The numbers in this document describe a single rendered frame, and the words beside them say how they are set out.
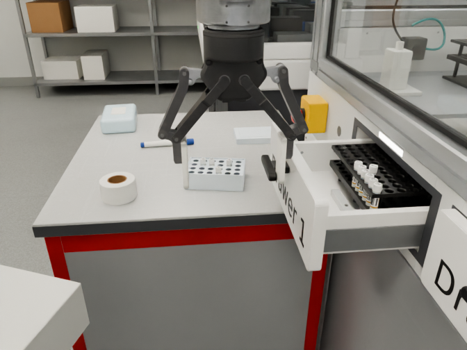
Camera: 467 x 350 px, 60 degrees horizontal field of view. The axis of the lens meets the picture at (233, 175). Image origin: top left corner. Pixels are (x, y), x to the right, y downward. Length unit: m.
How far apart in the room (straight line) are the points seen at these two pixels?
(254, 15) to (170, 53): 4.32
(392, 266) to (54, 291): 0.48
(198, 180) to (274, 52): 0.67
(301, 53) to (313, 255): 0.97
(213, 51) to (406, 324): 0.47
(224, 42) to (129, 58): 4.37
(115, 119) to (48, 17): 3.37
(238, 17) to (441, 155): 0.29
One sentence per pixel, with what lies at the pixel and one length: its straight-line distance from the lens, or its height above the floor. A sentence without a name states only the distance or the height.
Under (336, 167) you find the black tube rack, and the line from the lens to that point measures 0.72.
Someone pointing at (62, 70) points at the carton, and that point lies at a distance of 4.63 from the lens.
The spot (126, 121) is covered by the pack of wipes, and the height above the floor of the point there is 0.79.
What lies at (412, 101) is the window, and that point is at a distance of 0.65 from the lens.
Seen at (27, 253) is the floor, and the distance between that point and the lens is 2.13.
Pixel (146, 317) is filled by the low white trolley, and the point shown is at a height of 0.50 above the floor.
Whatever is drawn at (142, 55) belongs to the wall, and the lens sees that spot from 4.82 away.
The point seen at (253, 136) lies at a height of 0.78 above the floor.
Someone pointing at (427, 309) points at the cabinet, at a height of 0.77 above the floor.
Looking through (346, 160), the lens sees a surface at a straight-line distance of 0.68.
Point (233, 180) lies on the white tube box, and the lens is 0.84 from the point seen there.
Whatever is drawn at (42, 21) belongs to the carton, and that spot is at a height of 0.72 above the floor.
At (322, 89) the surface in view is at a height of 0.93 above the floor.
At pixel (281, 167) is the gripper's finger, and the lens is 0.57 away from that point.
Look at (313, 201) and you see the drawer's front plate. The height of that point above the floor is 0.92.
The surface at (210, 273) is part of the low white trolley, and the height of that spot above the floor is 0.61.
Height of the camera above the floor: 1.18
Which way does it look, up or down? 27 degrees down
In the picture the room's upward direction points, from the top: straight up
